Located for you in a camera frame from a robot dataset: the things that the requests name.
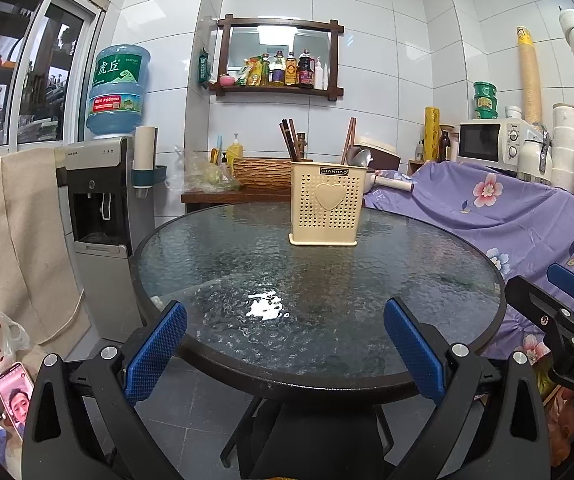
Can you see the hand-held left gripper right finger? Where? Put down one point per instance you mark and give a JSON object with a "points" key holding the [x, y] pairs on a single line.
{"points": [[414, 355]]}

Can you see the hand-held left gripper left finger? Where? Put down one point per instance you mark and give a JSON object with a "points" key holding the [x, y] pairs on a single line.
{"points": [[154, 355]]}

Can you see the cream plastic utensil holder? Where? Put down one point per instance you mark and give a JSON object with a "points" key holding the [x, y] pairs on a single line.
{"points": [[327, 210]]}

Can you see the brown wooden chopstick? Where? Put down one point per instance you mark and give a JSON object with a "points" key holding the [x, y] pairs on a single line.
{"points": [[352, 135], [292, 142], [297, 152], [346, 145]]}

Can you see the purple floral cloth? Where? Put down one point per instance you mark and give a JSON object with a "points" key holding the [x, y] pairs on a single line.
{"points": [[507, 220]]}

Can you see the white steel kitchen appliance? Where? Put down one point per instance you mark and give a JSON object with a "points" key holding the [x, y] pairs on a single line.
{"points": [[534, 160]]}

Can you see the smartphone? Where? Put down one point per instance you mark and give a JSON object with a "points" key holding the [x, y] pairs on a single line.
{"points": [[14, 400]]}

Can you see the round glass table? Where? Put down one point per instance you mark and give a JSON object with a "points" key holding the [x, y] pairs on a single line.
{"points": [[267, 250]]}

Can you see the white microwave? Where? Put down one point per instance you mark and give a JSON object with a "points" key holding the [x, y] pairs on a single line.
{"points": [[479, 142]]}

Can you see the grey water dispenser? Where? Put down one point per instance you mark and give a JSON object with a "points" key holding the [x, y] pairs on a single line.
{"points": [[102, 195]]}

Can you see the wooden counter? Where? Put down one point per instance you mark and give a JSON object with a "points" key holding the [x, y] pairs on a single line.
{"points": [[232, 197]]}

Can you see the white cup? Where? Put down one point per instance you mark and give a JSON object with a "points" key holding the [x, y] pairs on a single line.
{"points": [[513, 113]]}

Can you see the brown glass bottle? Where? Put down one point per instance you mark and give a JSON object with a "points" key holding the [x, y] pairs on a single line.
{"points": [[445, 147]]}

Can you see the beige cloth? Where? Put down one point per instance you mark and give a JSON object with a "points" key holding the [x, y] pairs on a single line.
{"points": [[22, 230]]}

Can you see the cardboard box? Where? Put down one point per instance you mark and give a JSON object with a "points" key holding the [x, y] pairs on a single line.
{"points": [[416, 167]]}

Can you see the clear plastic bag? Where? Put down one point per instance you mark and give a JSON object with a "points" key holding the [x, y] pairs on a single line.
{"points": [[202, 175]]}

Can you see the green instant noodle cup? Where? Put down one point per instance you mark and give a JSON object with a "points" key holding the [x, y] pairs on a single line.
{"points": [[485, 89], [486, 114], [486, 102]]}

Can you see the yellow film roll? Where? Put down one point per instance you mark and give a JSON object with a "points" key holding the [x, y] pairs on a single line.
{"points": [[432, 135]]}

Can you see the paper cup dispenser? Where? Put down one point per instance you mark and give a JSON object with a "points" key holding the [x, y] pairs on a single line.
{"points": [[144, 155]]}

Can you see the brown white rice cooker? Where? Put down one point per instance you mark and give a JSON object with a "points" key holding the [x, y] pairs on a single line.
{"points": [[384, 152]]}

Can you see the tall stack of paper cups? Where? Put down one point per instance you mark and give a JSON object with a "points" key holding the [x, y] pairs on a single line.
{"points": [[529, 80]]}

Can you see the woven wooden basin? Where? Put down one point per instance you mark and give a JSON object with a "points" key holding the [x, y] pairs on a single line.
{"points": [[262, 172]]}

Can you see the yellow soap pump bottle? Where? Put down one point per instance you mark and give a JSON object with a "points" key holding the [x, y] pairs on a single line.
{"points": [[234, 149]]}

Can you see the blue water bottle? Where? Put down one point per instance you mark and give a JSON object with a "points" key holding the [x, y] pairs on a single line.
{"points": [[117, 95]]}

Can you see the small pink pot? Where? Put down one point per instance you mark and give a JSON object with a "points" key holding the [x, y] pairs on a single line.
{"points": [[226, 81]]}

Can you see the green packet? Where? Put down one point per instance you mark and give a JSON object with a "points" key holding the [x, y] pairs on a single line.
{"points": [[205, 67]]}

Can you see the white squeeze bottle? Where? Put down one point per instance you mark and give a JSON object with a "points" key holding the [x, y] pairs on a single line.
{"points": [[321, 75]]}

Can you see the green glass bottle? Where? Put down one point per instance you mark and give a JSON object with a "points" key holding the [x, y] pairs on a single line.
{"points": [[265, 71]]}

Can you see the dark soy sauce bottle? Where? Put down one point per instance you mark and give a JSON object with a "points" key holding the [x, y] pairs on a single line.
{"points": [[305, 70]]}

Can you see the sliding window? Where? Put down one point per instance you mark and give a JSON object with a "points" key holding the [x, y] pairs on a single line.
{"points": [[32, 70]]}

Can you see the oil bottle blue label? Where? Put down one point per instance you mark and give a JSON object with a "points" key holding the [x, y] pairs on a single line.
{"points": [[278, 70]]}

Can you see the bottle yellow label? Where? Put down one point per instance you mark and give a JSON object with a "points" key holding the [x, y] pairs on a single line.
{"points": [[291, 70]]}

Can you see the wooden wall shelf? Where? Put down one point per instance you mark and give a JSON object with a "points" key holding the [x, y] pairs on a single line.
{"points": [[334, 60]]}

